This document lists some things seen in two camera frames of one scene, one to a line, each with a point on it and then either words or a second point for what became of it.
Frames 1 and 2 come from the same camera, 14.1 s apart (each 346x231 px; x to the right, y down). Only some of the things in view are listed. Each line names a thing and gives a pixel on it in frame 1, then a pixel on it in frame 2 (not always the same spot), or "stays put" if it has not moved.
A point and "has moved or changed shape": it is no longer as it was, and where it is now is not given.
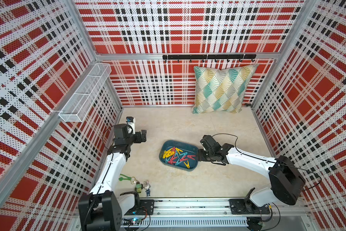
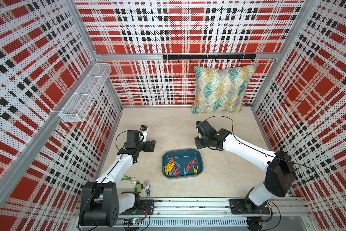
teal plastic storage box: x=179 y=155 has moved or changed shape
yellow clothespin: x=168 y=153 to x=168 y=168
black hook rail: x=210 y=57 stays put
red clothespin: x=172 y=158 to x=175 y=173
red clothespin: x=190 y=156 to x=191 y=164
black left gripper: x=138 y=134 to x=146 y=148
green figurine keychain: x=139 y=187 stays put
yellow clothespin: x=187 y=165 to x=195 y=170
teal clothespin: x=179 y=160 to x=185 y=172
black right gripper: x=201 y=156 to x=198 y=142
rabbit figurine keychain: x=147 y=186 stays put
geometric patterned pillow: x=220 y=90 stays put
